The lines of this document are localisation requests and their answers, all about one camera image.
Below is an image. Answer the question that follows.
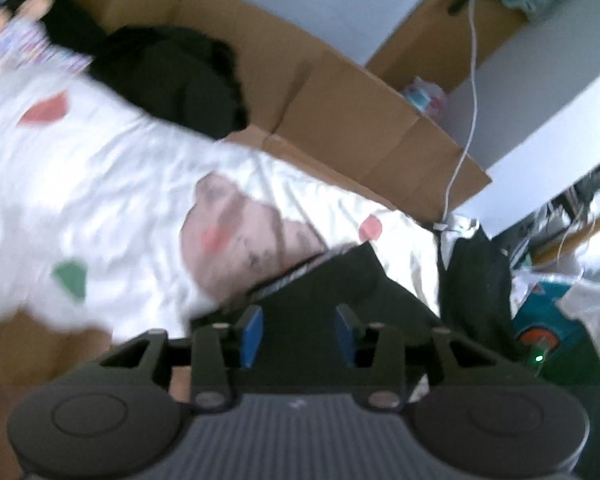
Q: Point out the folded black sweater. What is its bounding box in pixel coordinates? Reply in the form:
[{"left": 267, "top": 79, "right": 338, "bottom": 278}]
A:
[{"left": 436, "top": 229, "right": 521, "bottom": 361}]

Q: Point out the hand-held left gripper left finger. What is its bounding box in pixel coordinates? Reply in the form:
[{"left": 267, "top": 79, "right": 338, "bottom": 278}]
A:
[{"left": 99, "top": 305, "right": 267, "bottom": 408}]

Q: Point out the white plastic bag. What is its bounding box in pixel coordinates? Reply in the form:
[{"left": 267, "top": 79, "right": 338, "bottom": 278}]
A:
[{"left": 510, "top": 252, "right": 600, "bottom": 326}]

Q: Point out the teddy bear floral outfit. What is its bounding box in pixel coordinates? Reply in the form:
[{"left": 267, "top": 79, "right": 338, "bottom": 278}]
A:
[{"left": 0, "top": 0, "right": 93, "bottom": 73}]

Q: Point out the crumpled black cloth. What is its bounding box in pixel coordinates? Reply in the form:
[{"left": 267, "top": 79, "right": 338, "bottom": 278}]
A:
[{"left": 42, "top": 24, "right": 252, "bottom": 140}]

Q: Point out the teal bag orange print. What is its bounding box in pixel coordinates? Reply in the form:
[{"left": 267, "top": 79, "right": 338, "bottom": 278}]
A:
[{"left": 511, "top": 282, "right": 586, "bottom": 361}]

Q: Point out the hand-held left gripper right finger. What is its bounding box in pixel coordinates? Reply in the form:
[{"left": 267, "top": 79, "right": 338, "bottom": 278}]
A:
[{"left": 334, "top": 305, "right": 488, "bottom": 408}]

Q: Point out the flattened cardboard box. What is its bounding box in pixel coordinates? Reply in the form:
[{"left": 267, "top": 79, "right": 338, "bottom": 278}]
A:
[{"left": 45, "top": 0, "right": 493, "bottom": 223}]

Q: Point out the pastel blue container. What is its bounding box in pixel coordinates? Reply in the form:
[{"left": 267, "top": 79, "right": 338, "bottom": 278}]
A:
[{"left": 401, "top": 76, "right": 450, "bottom": 122}]

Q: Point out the white printed bed sheet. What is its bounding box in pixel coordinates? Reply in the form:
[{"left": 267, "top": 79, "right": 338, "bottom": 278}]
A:
[{"left": 0, "top": 50, "right": 446, "bottom": 341}]

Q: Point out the black garment bear print lining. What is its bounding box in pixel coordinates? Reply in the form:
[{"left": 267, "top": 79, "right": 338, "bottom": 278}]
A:
[{"left": 190, "top": 241, "right": 443, "bottom": 396}]

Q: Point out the white cable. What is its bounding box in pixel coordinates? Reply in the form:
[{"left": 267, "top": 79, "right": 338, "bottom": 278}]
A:
[{"left": 436, "top": 0, "right": 482, "bottom": 228}]

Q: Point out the brown cloth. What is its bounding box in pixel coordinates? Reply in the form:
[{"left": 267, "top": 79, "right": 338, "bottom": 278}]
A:
[{"left": 0, "top": 310, "right": 113, "bottom": 396}]

